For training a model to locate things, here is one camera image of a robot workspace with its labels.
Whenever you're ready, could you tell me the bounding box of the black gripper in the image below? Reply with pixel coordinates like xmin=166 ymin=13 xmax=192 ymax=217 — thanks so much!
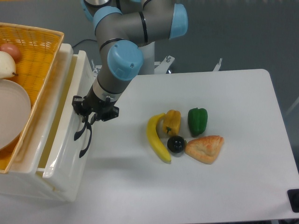
xmin=71 ymin=90 xmax=119 ymax=125

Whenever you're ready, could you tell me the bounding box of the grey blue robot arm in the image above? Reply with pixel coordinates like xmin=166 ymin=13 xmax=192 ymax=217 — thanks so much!
xmin=72 ymin=0 xmax=188 ymax=125

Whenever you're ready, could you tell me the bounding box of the white plastic drawer cabinet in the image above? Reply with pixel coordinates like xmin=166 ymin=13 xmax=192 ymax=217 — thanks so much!
xmin=0 ymin=43 xmax=98 ymax=203

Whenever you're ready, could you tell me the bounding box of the yellow banana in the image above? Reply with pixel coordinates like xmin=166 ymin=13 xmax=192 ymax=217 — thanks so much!
xmin=146 ymin=113 xmax=171 ymax=164

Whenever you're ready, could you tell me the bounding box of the yellow bell pepper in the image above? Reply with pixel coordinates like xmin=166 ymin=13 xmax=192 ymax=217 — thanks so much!
xmin=162 ymin=110 xmax=181 ymax=136

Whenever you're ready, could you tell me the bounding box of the beige round plate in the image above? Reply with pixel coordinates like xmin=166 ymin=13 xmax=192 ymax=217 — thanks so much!
xmin=0 ymin=79 xmax=31 ymax=149

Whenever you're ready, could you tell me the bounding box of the yellow woven basket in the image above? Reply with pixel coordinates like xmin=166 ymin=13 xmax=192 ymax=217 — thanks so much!
xmin=0 ymin=22 xmax=64 ymax=174

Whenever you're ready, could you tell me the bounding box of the white pear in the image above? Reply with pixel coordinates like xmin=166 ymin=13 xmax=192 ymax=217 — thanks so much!
xmin=0 ymin=51 xmax=18 ymax=79

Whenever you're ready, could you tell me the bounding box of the green bell pepper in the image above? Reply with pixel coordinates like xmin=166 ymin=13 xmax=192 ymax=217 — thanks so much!
xmin=187 ymin=108 xmax=208 ymax=137

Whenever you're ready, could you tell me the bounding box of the red apple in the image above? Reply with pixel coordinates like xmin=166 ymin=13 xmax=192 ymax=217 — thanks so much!
xmin=0 ymin=43 xmax=21 ymax=63

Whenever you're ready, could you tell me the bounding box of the golden triangular pastry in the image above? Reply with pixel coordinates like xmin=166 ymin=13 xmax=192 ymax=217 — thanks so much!
xmin=185 ymin=135 xmax=224 ymax=165

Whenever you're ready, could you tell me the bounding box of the black corner object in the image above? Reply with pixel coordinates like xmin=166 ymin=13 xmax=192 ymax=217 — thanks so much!
xmin=287 ymin=189 xmax=299 ymax=213

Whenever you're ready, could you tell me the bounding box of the black cable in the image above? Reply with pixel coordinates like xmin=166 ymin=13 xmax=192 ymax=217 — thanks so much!
xmin=72 ymin=39 xmax=98 ymax=51

